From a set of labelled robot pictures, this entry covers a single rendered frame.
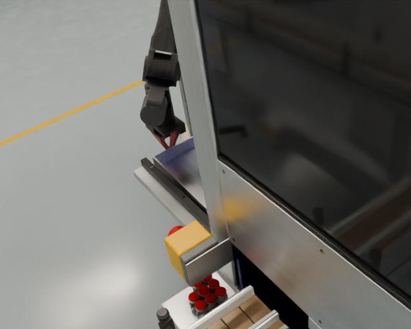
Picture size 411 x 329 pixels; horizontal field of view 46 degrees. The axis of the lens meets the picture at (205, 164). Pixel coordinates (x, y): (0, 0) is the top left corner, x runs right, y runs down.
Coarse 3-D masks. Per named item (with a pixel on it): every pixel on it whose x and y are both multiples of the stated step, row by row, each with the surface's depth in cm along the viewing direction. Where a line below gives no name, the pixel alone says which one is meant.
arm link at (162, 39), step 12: (168, 12) 106; (156, 24) 108; (168, 24) 107; (156, 36) 108; (168, 36) 108; (156, 48) 109; (168, 48) 109; (156, 60) 110; (168, 60) 110; (156, 72) 110; (168, 72) 110
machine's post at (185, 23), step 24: (168, 0) 64; (192, 0) 59; (192, 24) 61; (192, 48) 64; (192, 72) 68; (192, 96) 71; (192, 120) 75; (216, 144) 73; (216, 168) 76; (216, 192) 81; (216, 216) 86
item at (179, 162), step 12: (180, 144) 128; (192, 144) 130; (156, 156) 125; (168, 156) 128; (180, 156) 129; (192, 156) 128; (168, 168) 126; (180, 168) 125; (192, 168) 124; (180, 180) 121; (192, 180) 121; (192, 192) 117; (204, 204) 109
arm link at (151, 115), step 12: (144, 60) 111; (144, 72) 112; (180, 72) 112; (156, 84) 112; (168, 84) 113; (156, 96) 109; (144, 108) 109; (156, 108) 108; (144, 120) 111; (156, 120) 111
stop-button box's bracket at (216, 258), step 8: (224, 240) 85; (216, 248) 85; (224, 248) 86; (200, 256) 83; (208, 256) 84; (216, 256) 86; (224, 256) 87; (192, 264) 83; (200, 264) 84; (208, 264) 86; (216, 264) 87; (224, 264) 88; (192, 272) 84; (200, 272) 85; (208, 272) 87; (192, 280) 85; (200, 280) 86
